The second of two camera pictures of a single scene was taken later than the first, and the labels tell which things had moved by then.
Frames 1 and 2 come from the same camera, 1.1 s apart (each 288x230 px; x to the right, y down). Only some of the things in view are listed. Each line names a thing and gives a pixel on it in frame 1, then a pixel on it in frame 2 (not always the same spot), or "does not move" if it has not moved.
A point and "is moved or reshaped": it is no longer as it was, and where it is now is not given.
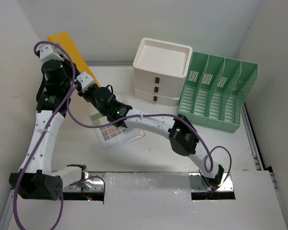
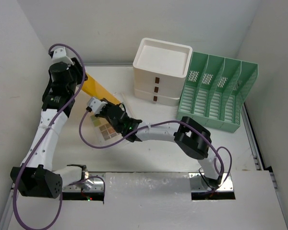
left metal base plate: (95, 183) does not move
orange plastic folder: (64, 40) is moved or reshaped
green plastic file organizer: (213, 89) does not move
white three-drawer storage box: (159, 69) does not move
